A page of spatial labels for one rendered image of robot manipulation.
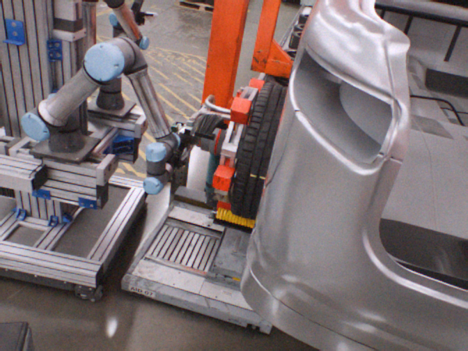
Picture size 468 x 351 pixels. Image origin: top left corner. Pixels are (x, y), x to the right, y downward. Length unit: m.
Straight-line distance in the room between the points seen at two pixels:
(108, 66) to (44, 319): 1.33
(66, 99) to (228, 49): 1.05
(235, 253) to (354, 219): 1.43
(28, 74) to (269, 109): 1.07
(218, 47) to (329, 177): 1.58
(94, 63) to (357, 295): 1.05
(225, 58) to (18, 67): 1.04
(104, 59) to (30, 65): 0.63
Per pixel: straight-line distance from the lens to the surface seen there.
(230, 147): 1.62
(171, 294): 2.15
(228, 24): 2.25
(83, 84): 1.47
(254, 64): 4.27
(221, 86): 2.33
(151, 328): 2.12
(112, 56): 1.36
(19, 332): 1.76
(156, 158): 1.47
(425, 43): 4.33
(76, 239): 2.26
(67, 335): 2.13
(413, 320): 0.96
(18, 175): 1.85
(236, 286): 2.18
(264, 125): 1.59
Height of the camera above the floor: 1.73
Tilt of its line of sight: 32 degrees down
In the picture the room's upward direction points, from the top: 11 degrees clockwise
